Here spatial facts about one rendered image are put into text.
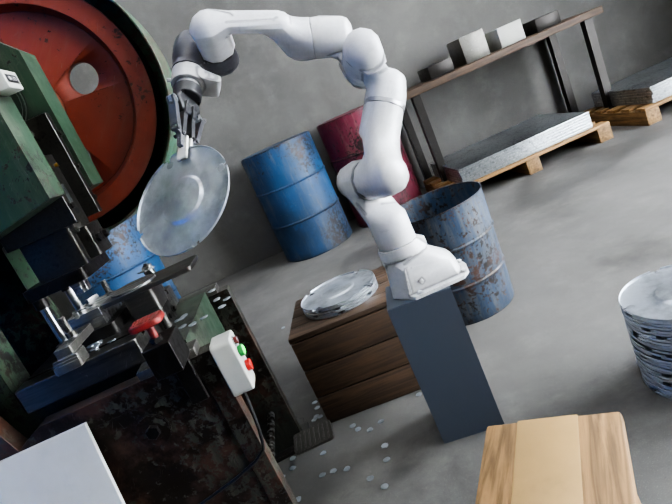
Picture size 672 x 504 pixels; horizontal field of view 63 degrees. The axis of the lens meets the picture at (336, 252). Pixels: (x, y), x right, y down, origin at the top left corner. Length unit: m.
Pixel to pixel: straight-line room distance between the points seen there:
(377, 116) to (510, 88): 3.78
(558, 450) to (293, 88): 4.06
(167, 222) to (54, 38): 0.77
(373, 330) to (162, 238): 0.81
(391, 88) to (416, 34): 3.48
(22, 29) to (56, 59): 0.12
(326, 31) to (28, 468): 1.27
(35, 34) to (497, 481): 1.69
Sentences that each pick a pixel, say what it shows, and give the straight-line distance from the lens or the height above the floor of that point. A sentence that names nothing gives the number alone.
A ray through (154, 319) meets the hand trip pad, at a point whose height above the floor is 0.76.
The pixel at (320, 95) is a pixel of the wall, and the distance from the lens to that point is 4.76.
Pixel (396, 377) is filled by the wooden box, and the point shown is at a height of 0.08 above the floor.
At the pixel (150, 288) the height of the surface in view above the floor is 0.77.
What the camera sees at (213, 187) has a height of 0.94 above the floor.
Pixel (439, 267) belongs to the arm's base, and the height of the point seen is 0.50.
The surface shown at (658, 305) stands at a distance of 1.58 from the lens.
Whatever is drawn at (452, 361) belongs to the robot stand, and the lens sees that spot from 1.56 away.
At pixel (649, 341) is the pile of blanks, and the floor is 0.17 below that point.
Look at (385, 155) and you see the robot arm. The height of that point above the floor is 0.83.
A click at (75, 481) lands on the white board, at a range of 1.44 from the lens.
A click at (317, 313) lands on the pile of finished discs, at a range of 1.91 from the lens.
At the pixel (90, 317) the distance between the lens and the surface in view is 1.50.
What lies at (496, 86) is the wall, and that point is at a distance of 5.13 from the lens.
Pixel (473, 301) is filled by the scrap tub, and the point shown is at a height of 0.09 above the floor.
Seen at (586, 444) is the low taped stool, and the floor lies 0.33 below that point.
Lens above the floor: 1.00
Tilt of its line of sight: 14 degrees down
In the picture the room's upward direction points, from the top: 24 degrees counter-clockwise
